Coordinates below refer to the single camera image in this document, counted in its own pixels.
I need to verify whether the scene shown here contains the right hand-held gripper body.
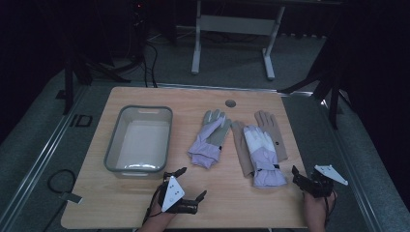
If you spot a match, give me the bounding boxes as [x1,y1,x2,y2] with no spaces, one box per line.
[302,164,349,199]

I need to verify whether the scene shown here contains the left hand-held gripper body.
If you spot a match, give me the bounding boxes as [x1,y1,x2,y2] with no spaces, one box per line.
[160,175,198,216]

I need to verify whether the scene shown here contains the purple white ski glove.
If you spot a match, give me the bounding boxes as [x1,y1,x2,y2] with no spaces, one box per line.
[187,108,233,170]
[243,125,288,189]

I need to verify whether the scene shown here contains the clear plastic bin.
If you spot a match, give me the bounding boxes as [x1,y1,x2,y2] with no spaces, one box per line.
[103,104,174,179]

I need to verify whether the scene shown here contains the beige knit glove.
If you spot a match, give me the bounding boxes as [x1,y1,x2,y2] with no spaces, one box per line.
[230,120,255,178]
[253,109,289,162]

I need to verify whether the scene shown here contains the person's right hand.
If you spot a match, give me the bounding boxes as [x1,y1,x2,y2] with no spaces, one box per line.
[303,191,337,220]

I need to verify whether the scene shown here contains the person's left hand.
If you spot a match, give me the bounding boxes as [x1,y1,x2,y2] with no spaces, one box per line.
[148,192,178,223]

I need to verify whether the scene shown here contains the black metal stand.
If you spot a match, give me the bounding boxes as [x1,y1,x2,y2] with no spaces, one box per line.
[278,42,348,131]
[62,47,132,116]

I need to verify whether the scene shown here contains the grey flat floor tag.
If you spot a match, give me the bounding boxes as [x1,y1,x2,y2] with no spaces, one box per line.
[58,191,83,205]

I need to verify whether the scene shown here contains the dark equipment with red light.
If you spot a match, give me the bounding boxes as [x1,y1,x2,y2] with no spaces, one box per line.
[128,0,150,63]

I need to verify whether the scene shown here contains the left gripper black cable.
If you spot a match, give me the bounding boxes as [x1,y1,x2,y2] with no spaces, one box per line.
[142,182,167,225]

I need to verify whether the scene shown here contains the black hanging cables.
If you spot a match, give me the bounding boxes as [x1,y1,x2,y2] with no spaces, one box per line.
[140,41,160,89]

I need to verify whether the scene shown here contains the black looped floor cable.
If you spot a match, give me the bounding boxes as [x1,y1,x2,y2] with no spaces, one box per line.
[46,168,77,194]

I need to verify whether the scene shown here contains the white desk frame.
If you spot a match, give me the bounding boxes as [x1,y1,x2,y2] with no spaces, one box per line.
[190,0,286,81]

